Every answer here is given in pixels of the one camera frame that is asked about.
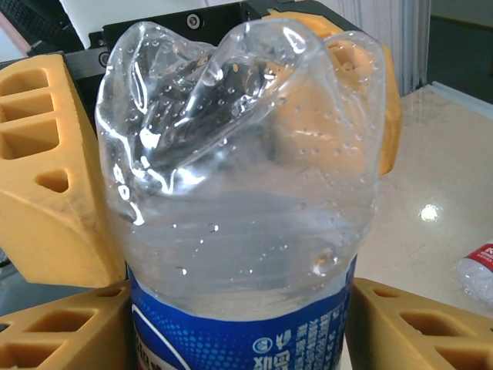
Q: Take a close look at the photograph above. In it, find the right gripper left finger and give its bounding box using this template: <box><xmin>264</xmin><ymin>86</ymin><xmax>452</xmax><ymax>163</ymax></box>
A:
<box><xmin>0</xmin><ymin>280</ymin><xmax>135</xmax><ymax>370</ymax></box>

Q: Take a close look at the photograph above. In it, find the striped side panel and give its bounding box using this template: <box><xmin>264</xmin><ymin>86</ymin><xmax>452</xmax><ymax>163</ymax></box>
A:
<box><xmin>346</xmin><ymin>0</ymin><xmax>433</xmax><ymax>98</ymax></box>

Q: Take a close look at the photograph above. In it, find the bottle blue label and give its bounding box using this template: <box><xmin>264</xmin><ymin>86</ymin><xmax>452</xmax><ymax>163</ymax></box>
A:
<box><xmin>95</xmin><ymin>21</ymin><xmax>388</xmax><ymax>370</ymax></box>

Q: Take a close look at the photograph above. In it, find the aluminium table edge frame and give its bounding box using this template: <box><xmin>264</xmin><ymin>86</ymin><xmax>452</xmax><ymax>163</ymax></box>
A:
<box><xmin>430</xmin><ymin>79</ymin><xmax>493</xmax><ymax>113</ymax></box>

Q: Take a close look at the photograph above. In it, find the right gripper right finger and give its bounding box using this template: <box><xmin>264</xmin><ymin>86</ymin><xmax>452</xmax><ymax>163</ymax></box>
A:
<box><xmin>344</xmin><ymin>277</ymin><xmax>493</xmax><ymax>370</ymax></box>

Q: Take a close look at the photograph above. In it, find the clear bottle red cap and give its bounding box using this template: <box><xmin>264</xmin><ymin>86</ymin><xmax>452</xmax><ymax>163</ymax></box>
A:
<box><xmin>454</xmin><ymin>238</ymin><xmax>493</xmax><ymax>305</ymax></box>

